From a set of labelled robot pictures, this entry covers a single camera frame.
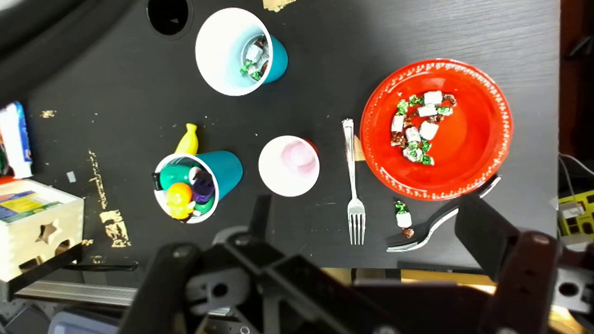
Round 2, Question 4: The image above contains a red plastic bowl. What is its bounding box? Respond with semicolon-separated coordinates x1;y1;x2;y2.
359;57;513;200

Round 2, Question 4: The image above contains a red paper cup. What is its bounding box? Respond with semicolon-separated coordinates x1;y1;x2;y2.
257;135;320;198

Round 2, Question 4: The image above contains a stray sweet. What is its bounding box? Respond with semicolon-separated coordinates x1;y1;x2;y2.
395;200;413;239

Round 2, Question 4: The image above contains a sweets pile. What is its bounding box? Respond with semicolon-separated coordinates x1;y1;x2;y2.
389;90;456;166

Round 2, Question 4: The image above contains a silver metal fork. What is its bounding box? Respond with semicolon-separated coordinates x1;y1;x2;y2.
341;118;365;244

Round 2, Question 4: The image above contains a blue cup with toys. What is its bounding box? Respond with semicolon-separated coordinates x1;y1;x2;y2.
151;150;242;224

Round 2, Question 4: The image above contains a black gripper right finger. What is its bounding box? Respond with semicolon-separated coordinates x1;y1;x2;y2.
454;196;556;334

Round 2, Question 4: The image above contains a yellow toy banana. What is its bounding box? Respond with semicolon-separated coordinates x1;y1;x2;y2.
174;122;198;155

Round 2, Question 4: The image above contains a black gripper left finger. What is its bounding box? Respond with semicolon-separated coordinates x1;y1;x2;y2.
118;192;274;334

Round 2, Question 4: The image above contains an empty blue cup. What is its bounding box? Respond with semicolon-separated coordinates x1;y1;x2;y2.
194;7;289;96

